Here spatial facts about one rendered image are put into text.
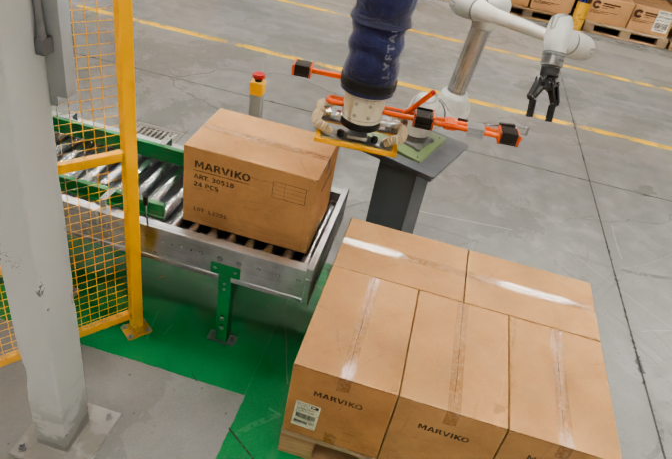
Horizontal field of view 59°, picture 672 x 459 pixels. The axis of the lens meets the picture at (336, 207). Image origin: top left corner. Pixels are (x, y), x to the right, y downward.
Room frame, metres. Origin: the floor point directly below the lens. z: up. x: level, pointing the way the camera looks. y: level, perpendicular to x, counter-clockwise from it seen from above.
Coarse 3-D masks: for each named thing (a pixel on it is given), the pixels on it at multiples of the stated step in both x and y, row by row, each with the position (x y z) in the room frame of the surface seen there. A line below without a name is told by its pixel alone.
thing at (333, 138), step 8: (320, 136) 2.12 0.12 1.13; (328, 136) 2.13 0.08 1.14; (336, 136) 2.14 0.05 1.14; (344, 136) 2.15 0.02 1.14; (376, 136) 2.16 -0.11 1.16; (336, 144) 2.11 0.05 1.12; (344, 144) 2.10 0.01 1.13; (352, 144) 2.11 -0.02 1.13; (360, 144) 2.12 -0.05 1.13; (368, 144) 2.13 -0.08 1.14; (376, 144) 2.14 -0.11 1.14; (368, 152) 2.10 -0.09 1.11; (376, 152) 2.10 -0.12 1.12; (384, 152) 2.10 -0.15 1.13; (392, 152) 2.11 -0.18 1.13
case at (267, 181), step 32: (224, 128) 2.37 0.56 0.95; (256, 128) 2.42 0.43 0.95; (288, 128) 2.48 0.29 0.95; (192, 160) 2.16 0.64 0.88; (224, 160) 2.14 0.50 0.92; (256, 160) 2.15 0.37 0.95; (288, 160) 2.20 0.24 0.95; (320, 160) 2.25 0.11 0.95; (192, 192) 2.16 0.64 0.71; (224, 192) 2.14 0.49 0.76; (256, 192) 2.12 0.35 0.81; (288, 192) 2.10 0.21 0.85; (320, 192) 2.18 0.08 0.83; (224, 224) 2.14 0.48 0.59; (256, 224) 2.12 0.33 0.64; (288, 224) 2.10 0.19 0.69
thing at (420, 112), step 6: (420, 108) 2.29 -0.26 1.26; (426, 108) 2.29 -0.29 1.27; (414, 114) 2.22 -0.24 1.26; (420, 114) 2.24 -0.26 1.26; (426, 114) 2.25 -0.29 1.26; (432, 114) 2.26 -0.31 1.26; (414, 120) 2.20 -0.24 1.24; (420, 120) 2.20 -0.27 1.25; (426, 120) 2.19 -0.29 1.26; (432, 120) 2.19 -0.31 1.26; (414, 126) 2.20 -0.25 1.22; (420, 126) 2.19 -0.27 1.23; (426, 126) 2.19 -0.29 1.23; (432, 126) 2.20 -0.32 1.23
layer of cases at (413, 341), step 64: (384, 256) 2.19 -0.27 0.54; (448, 256) 2.28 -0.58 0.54; (320, 320) 1.70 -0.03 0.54; (384, 320) 1.77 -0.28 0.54; (448, 320) 1.85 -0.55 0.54; (512, 320) 1.92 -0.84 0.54; (576, 320) 2.01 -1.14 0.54; (320, 384) 1.45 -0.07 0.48; (384, 384) 1.45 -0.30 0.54; (448, 384) 1.51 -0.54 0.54; (512, 384) 1.57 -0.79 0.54; (576, 384) 1.63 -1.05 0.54; (384, 448) 1.41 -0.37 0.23; (448, 448) 1.38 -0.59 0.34; (512, 448) 1.35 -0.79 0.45; (576, 448) 1.34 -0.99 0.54
